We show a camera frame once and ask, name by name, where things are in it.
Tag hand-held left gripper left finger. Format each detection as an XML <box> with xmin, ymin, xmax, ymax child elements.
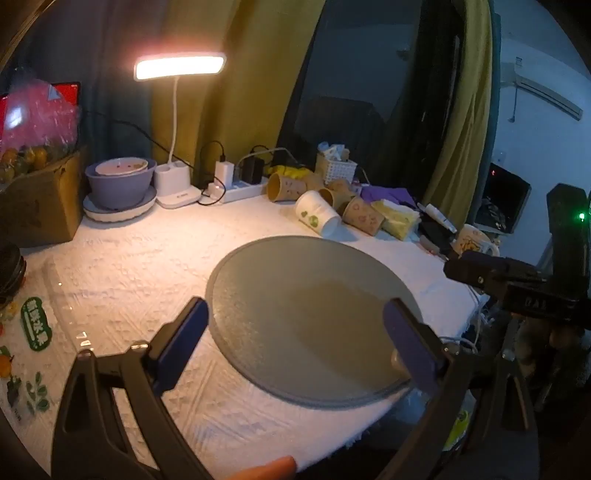
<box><xmin>51</xmin><ymin>297</ymin><xmax>211</xmax><ymax>480</ymax></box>

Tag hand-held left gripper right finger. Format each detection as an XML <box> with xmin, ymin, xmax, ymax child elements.
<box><xmin>376</xmin><ymin>298</ymin><xmax>541</xmax><ymax>480</ymax></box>

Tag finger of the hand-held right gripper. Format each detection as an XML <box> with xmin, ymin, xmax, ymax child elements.
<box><xmin>443</xmin><ymin>251</ymin><xmax>546</xmax><ymax>296</ymax></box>

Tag brown paper cup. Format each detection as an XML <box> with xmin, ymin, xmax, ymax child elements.
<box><xmin>342</xmin><ymin>196</ymin><xmax>387</xmax><ymax>237</ymax></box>
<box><xmin>318</xmin><ymin>186</ymin><xmax>352</xmax><ymax>214</ymax></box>
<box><xmin>266</xmin><ymin>172</ymin><xmax>308</xmax><ymax>204</ymax></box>

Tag white paper cup green print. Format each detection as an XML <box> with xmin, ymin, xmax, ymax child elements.
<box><xmin>294</xmin><ymin>189</ymin><xmax>343</xmax><ymax>239</ymax></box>

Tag person's right hand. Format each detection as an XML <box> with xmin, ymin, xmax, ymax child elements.
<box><xmin>515</xmin><ymin>319</ymin><xmax>585</xmax><ymax>376</ymax></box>

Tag person's left hand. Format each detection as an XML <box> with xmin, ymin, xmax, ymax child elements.
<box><xmin>229</xmin><ymin>455</ymin><xmax>297</xmax><ymax>480</ymax></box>

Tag white mug yellow print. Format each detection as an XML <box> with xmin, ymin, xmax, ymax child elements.
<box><xmin>450</xmin><ymin>224</ymin><xmax>501</xmax><ymax>260</ymax></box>

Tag white tube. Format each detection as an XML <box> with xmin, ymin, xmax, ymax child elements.
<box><xmin>417</xmin><ymin>202</ymin><xmax>458</xmax><ymax>234</ymax></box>

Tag black monitor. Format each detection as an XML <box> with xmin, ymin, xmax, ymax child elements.
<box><xmin>475</xmin><ymin>162</ymin><xmax>533</xmax><ymax>234</ymax></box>

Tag white tablecloth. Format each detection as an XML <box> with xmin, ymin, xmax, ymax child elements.
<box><xmin>0</xmin><ymin>189</ymin><xmax>490</xmax><ymax>476</ymax></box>

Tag yellow tissue packet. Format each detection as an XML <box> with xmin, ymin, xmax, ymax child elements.
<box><xmin>371</xmin><ymin>199</ymin><xmax>422</xmax><ymax>241</ymax></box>

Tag round glass turntable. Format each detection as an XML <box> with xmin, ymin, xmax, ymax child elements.
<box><xmin>205</xmin><ymin>235</ymin><xmax>424</xmax><ymax>409</ymax></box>

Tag purple cloth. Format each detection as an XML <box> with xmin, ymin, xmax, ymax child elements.
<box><xmin>359</xmin><ymin>184</ymin><xmax>417</xmax><ymax>209</ymax></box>

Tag white plate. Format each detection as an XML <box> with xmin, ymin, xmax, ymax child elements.
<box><xmin>82</xmin><ymin>186</ymin><xmax>158</xmax><ymax>225</ymax></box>

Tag clear bag green label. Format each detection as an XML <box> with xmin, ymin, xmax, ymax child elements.
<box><xmin>0</xmin><ymin>295</ymin><xmax>55</xmax><ymax>418</ymax></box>

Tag white power strip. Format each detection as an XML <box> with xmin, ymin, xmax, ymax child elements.
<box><xmin>202</xmin><ymin>177</ymin><xmax>270</xmax><ymax>205</ymax></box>

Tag white air conditioner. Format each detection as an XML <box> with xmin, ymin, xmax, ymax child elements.
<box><xmin>501</xmin><ymin>75</ymin><xmax>583</xmax><ymax>122</ymax></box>

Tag purple bowl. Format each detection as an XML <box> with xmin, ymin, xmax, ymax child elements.
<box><xmin>85</xmin><ymin>159</ymin><xmax>156</xmax><ymax>211</ymax></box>

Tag white charger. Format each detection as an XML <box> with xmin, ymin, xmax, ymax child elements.
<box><xmin>214</xmin><ymin>160</ymin><xmax>236</xmax><ymax>186</ymax></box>

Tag white plastic basket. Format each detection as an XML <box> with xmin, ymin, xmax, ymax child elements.
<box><xmin>315</xmin><ymin>152</ymin><xmax>359</xmax><ymax>186</ymax></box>

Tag black round object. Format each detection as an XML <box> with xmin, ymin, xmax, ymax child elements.
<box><xmin>0</xmin><ymin>241</ymin><xmax>27</xmax><ymax>303</ymax></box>

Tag black charger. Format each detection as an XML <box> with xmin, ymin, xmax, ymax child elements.
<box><xmin>243</xmin><ymin>156</ymin><xmax>267</xmax><ymax>186</ymax></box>

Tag small pink bowl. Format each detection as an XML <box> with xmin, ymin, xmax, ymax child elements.
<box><xmin>95</xmin><ymin>157</ymin><xmax>149</xmax><ymax>176</ymax></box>

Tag cardboard box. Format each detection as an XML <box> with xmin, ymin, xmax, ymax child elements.
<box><xmin>0</xmin><ymin>147</ymin><xmax>89</xmax><ymax>249</ymax></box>

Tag yellow rubber gloves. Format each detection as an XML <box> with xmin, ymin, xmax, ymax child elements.
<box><xmin>276</xmin><ymin>165</ymin><xmax>315</xmax><ymax>182</ymax></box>

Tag yellow green curtain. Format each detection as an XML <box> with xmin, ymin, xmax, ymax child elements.
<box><xmin>151</xmin><ymin>0</ymin><xmax>494</xmax><ymax>227</ymax></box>

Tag clear bag of oranges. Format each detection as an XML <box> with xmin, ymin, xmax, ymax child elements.
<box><xmin>0</xmin><ymin>78</ymin><xmax>85</xmax><ymax>186</ymax></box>

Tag pink plastic bag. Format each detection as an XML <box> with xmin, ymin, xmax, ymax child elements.
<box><xmin>0</xmin><ymin>82</ymin><xmax>82</xmax><ymax>145</ymax></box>

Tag white desk lamp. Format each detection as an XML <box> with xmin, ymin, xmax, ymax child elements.
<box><xmin>133</xmin><ymin>52</ymin><xmax>228</xmax><ymax>209</ymax></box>

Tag dark blue curtain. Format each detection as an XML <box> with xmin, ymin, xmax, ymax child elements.
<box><xmin>28</xmin><ymin>0</ymin><xmax>160</xmax><ymax>169</ymax></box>

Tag black cable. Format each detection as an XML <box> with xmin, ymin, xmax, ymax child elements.
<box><xmin>81</xmin><ymin>111</ymin><xmax>227</xmax><ymax>191</ymax></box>

